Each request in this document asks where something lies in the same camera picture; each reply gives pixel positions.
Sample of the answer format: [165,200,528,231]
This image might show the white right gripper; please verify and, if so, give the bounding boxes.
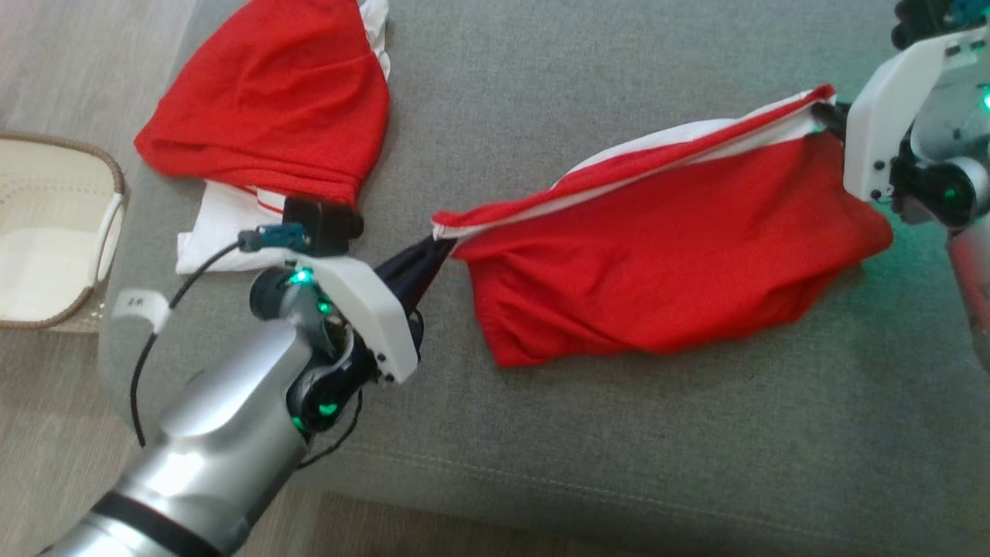
[811,27,990,206]

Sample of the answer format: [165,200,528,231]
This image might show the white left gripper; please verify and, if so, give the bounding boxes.
[309,236,457,385]

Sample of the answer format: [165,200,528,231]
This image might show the red shorts with white stripe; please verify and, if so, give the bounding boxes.
[431,84,896,368]

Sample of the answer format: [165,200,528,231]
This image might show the red Bulls 23 jersey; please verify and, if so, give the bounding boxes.
[134,0,391,275]

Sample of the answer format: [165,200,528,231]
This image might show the large grey sofa ottoman cushion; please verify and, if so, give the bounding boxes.
[97,0,990,557]

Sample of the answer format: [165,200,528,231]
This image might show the cream perforated laundry basket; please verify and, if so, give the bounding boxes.
[0,132,128,333]

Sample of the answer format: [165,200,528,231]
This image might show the white cable clip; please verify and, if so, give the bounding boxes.
[112,290,171,335]

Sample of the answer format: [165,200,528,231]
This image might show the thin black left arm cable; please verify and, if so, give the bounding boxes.
[129,240,264,449]

